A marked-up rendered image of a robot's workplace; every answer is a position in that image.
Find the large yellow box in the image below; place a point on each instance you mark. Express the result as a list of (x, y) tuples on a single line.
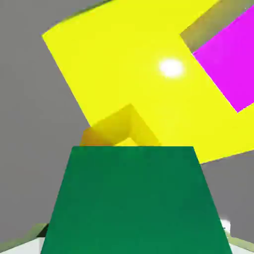
[(119, 69)]

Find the small green cube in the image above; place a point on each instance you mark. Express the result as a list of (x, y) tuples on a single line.
[(135, 198)]

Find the small yellow cube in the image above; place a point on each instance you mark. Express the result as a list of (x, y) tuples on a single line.
[(121, 127)]

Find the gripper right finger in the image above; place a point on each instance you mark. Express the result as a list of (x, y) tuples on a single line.
[(238, 247)]

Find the small magenta cube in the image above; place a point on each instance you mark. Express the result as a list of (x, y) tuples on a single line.
[(228, 65)]

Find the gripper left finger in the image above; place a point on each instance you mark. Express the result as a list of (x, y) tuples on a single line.
[(23, 245)]

